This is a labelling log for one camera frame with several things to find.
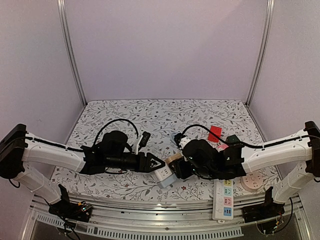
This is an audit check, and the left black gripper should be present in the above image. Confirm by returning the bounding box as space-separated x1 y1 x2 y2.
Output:
105 153 165 174

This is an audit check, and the beige cube adapter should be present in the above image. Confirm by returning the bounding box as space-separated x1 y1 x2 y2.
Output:
165 152 183 166

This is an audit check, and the white cube adapter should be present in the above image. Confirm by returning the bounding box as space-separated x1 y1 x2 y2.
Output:
154 166 172 183

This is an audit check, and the blue power strip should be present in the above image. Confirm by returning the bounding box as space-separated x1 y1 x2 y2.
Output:
157 174 178 189

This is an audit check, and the pink plug adapter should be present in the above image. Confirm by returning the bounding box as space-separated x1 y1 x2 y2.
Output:
216 144 229 152

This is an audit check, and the red cube socket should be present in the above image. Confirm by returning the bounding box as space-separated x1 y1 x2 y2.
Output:
207 125 222 143

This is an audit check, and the white long power strip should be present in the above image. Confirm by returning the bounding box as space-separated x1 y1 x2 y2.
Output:
212 179 234 222

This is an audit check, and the dark green cube socket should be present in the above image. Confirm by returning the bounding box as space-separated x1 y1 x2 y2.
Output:
225 134 240 145

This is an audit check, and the round pink socket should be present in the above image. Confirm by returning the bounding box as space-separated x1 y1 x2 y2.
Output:
240 171 263 192

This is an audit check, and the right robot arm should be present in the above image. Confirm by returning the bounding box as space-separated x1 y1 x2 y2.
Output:
165 121 320 223

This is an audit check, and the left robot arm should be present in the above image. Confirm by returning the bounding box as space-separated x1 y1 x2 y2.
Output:
0 123 166 222

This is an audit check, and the floral tablecloth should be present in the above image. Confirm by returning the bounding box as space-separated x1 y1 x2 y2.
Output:
47 99 285 202

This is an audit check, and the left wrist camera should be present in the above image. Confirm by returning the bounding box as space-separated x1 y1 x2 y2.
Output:
132 131 151 155

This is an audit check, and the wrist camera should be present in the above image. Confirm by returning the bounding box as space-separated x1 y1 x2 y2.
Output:
173 133 191 150
132 131 151 155

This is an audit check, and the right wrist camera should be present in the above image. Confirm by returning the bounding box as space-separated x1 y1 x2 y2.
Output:
173 133 191 150

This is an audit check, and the aluminium front rail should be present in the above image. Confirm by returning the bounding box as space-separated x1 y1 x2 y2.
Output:
23 192 305 240

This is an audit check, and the left aluminium frame post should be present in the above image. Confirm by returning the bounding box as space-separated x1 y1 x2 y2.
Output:
57 0 88 107

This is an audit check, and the aluminium frame post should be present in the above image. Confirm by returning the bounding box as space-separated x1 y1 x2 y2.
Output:
245 0 275 108
57 0 88 107

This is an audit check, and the right aluminium frame post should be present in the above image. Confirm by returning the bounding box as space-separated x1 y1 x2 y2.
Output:
245 0 275 108

